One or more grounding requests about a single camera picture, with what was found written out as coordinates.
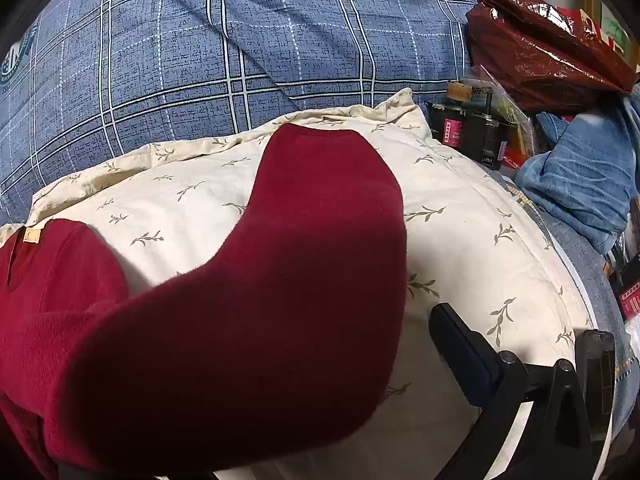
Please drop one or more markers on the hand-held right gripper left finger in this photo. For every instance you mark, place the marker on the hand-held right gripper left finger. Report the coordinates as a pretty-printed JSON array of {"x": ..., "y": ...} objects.
[{"x": 80, "y": 472}]

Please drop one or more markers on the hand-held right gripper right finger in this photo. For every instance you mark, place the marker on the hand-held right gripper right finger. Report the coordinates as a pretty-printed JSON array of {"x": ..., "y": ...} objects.
[{"x": 467, "y": 352}]

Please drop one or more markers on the red knit sweater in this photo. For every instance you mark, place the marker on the red knit sweater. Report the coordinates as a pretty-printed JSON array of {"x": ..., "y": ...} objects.
[{"x": 250, "y": 310}]

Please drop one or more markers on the cream leaf-print pillow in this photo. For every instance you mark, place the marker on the cream leaf-print pillow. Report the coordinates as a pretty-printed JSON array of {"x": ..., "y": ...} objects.
[{"x": 475, "y": 240}]

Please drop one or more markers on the dark packet with red label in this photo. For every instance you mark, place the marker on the dark packet with red label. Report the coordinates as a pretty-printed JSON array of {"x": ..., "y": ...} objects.
[{"x": 631, "y": 295}]

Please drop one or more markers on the blue denim garment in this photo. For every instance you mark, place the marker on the blue denim garment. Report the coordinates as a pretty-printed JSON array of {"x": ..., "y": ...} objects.
[{"x": 580, "y": 175}]

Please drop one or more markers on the black box with pink label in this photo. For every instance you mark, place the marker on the black box with pink label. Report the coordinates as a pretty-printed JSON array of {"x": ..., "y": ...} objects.
[{"x": 475, "y": 132}]

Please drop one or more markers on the clear plastic packet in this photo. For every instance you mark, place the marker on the clear plastic packet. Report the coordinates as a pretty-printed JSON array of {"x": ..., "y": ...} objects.
[{"x": 495, "y": 92}]

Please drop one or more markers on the brown glossy bag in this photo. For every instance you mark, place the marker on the brown glossy bag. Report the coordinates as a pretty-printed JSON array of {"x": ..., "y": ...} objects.
[{"x": 540, "y": 55}]

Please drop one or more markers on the blue plaid duvet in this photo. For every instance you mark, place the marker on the blue plaid duvet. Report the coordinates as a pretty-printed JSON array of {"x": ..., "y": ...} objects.
[{"x": 300, "y": 35}]

